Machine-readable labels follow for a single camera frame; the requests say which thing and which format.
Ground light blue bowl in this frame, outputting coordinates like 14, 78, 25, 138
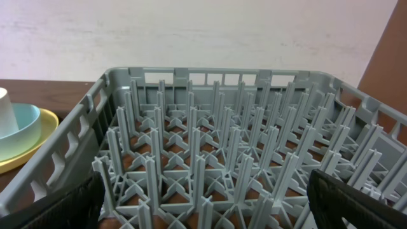
1, 103, 41, 161

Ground grey dishwasher rack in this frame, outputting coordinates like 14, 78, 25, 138
1, 67, 406, 228

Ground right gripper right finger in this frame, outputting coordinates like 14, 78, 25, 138
307, 169, 406, 229

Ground yellow plate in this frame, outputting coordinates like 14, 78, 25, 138
1, 108, 59, 174

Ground white cup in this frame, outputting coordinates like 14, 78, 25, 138
0, 88, 18, 137

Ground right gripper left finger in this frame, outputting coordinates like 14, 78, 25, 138
1, 172, 105, 229

